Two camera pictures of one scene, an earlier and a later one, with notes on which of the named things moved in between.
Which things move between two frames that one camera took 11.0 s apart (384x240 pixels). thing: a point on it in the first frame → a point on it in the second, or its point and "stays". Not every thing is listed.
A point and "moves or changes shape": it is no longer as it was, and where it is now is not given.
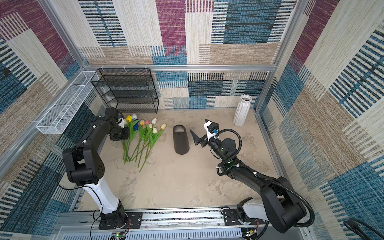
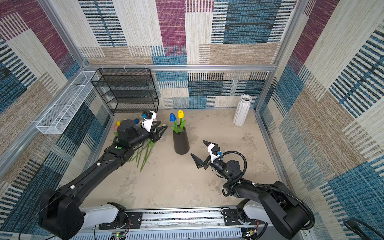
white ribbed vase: [241, 112] stays
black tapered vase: [181, 142] stays
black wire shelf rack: [130, 90] stays
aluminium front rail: [84, 219] stays
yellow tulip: [129, 119] moves or changes shape
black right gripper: [204, 140] → [200, 163]
